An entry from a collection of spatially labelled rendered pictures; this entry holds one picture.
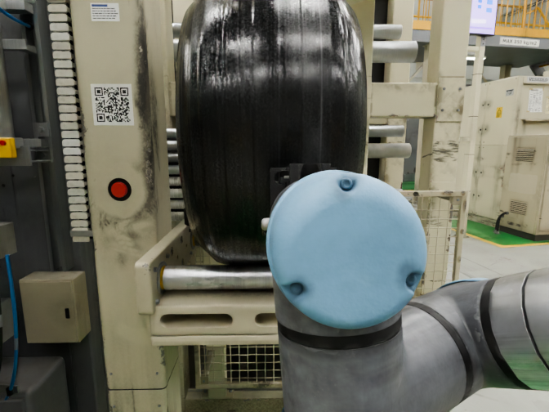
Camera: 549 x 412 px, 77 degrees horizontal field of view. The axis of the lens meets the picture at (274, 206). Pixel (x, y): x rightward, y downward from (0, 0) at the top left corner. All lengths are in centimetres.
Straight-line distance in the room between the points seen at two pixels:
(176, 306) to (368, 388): 50
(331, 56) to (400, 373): 41
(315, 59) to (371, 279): 39
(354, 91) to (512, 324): 36
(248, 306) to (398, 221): 51
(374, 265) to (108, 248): 66
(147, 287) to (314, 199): 52
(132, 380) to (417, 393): 73
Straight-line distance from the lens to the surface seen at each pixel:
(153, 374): 87
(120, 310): 82
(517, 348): 27
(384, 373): 21
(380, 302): 17
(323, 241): 16
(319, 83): 50
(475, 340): 28
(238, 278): 65
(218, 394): 162
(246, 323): 66
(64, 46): 80
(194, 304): 66
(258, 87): 49
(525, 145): 522
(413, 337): 25
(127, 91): 73
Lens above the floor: 115
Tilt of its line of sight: 10 degrees down
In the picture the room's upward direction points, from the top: straight up
